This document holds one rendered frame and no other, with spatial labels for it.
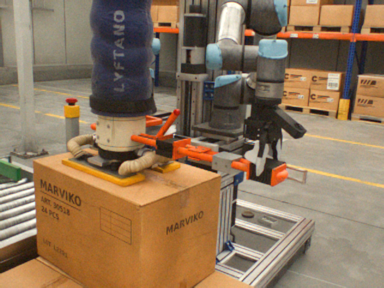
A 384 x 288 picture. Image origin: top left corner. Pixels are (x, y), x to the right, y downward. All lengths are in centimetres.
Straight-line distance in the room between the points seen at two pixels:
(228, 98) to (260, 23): 40
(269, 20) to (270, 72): 48
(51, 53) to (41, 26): 79
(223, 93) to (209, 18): 43
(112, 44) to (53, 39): 1157
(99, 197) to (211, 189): 39
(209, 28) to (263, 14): 57
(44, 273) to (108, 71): 80
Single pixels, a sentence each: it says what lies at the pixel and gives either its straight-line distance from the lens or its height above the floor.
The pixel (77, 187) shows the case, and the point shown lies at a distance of 146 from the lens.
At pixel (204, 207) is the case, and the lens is 147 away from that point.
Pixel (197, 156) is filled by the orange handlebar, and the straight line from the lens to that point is 127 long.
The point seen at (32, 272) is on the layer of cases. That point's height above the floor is 54.
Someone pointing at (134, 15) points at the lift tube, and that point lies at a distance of 140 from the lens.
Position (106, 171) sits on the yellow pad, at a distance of 143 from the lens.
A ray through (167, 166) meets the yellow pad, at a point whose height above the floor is 96.
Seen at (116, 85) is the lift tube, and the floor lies 126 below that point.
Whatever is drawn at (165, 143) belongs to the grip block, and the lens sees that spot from 131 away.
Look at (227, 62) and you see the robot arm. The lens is 120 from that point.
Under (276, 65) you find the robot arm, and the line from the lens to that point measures 110.
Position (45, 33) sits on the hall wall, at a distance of 1278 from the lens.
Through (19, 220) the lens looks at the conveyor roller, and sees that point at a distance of 218.
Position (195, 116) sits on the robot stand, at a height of 105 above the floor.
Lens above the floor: 143
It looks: 15 degrees down
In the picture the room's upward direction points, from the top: 3 degrees clockwise
